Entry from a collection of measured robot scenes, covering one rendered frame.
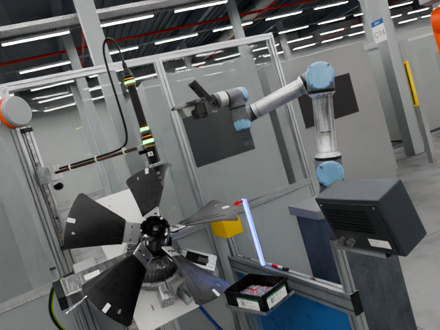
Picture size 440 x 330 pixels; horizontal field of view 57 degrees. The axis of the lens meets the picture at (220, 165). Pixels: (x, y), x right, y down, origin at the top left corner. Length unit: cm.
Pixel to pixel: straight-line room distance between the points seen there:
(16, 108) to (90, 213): 72
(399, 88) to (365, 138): 229
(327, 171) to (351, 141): 411
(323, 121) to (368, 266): 70
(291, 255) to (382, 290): 97
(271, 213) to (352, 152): 327
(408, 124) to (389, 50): 139
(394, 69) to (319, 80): 640
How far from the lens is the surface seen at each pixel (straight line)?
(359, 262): 198
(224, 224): 206
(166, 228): 165
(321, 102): 181
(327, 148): 182
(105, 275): 156
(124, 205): 205
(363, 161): 602
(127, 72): 170
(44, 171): 209
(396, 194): 121
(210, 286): 160
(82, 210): 173
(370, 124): 613
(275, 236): 282
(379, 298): 209
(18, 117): 219
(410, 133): 823
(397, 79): 815
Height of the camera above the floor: 154
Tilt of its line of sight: 5 degrees down
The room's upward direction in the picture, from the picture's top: 17 degrees counter-clockwise
